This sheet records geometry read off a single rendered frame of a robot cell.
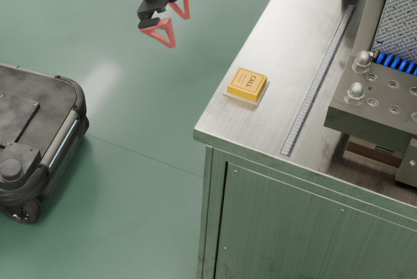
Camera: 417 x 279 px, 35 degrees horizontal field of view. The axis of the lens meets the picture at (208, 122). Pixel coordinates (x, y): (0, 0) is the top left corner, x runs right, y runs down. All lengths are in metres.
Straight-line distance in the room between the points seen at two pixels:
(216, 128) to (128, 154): 1.14
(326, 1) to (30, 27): 1.65
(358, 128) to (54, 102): 1.32
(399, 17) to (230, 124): 0.41
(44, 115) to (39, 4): 0.95
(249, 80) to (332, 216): 0.35
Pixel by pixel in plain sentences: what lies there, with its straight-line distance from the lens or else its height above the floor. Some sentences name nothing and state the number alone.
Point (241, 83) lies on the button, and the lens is 1.45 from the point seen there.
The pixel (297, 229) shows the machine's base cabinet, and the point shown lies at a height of 0.68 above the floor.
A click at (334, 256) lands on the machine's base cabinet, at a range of 1.57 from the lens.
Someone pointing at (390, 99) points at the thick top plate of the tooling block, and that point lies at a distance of 1.34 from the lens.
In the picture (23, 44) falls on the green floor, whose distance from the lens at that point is 2.98.
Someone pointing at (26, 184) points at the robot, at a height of 0.24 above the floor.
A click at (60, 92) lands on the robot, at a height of 0.24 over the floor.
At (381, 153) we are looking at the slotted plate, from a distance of 1.36.
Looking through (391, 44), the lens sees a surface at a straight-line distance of 1.42.
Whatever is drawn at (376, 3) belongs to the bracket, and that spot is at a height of 1.09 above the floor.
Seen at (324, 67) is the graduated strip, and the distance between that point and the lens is 1.56.
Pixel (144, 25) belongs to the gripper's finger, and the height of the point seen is 1.10.
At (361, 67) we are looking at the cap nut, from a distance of 1.36.
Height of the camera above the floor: 1.95
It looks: 48 degrees down
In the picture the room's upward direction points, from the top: 4 degrees clockwise
